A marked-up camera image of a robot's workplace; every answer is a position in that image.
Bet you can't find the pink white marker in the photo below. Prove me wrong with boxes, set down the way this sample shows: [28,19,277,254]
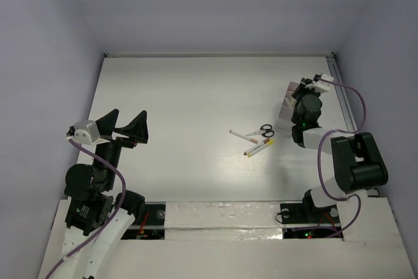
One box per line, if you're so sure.
[229,129,259,144]

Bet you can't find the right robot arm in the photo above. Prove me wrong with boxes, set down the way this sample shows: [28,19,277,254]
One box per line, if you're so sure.
[289,74,389,223]

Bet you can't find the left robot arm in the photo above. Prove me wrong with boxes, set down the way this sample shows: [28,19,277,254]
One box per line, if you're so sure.
[47,109,149,278]

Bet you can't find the white compartment pen holder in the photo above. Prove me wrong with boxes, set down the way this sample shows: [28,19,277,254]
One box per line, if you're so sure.
[274,82,299,135]

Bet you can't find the yellow tipped white marker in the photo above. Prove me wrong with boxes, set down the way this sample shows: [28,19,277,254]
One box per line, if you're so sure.
[247,140,274,157]

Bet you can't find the brown tipped white marker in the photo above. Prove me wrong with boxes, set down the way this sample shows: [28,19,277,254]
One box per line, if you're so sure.
[244,138,270,156]

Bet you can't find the white front platform board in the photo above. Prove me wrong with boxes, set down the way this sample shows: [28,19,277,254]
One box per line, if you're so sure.
[39,196,414,278]

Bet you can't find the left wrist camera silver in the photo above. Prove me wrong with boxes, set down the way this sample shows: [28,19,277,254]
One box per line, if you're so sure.
[66,120,108,145]

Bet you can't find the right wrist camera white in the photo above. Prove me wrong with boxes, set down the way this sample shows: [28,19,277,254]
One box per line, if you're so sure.
[306,74,334,94]

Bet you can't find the black handled scissors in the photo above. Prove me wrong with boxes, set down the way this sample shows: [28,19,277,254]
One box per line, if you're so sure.
[246,123,275,138]

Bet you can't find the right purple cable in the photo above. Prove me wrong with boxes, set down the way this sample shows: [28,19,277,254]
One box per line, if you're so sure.
[293,78,367,238]

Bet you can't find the purple cable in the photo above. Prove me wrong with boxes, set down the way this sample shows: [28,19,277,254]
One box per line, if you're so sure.
[293,78,367,238]
[43,138,127,279]

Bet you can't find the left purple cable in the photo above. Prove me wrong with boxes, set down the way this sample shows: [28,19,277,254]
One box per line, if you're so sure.
[43,138,127,279]

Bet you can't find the right side aluminium rail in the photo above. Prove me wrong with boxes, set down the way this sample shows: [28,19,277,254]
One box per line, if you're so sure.
[326,56,379,197]

